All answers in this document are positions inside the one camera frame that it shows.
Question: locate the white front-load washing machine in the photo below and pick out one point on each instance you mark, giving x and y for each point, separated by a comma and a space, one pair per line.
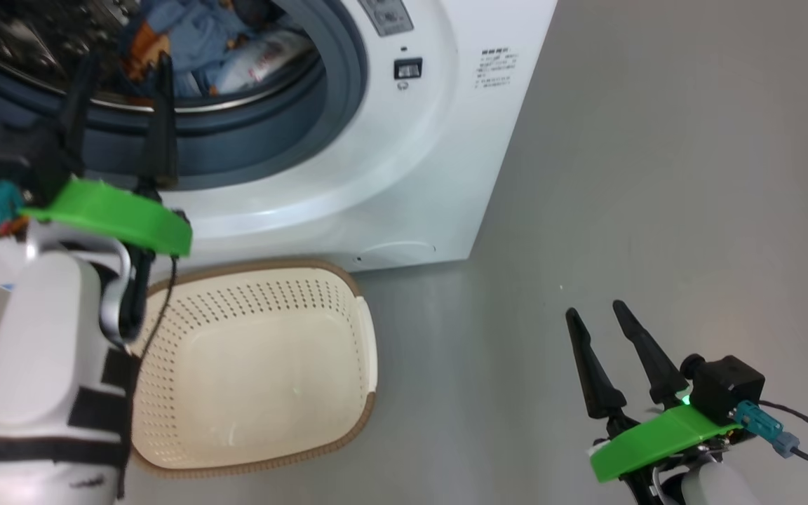
411, 175

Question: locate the blue cartoon print garment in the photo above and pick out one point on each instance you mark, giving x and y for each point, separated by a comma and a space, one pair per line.
193, 35

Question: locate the cream perforated laundry basket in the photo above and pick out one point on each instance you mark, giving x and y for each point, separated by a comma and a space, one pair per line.
257, 372

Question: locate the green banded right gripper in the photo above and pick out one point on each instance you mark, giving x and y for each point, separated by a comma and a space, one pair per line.
656, 442

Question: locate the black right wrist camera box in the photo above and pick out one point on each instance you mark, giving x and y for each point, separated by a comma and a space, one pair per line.
726, 386

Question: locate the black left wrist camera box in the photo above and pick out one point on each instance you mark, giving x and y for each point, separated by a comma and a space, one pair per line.
18, 165

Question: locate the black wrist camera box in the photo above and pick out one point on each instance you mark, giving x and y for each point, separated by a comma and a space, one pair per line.
18, 165
726, 386

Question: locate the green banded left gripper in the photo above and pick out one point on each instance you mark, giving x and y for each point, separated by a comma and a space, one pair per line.
116, 214

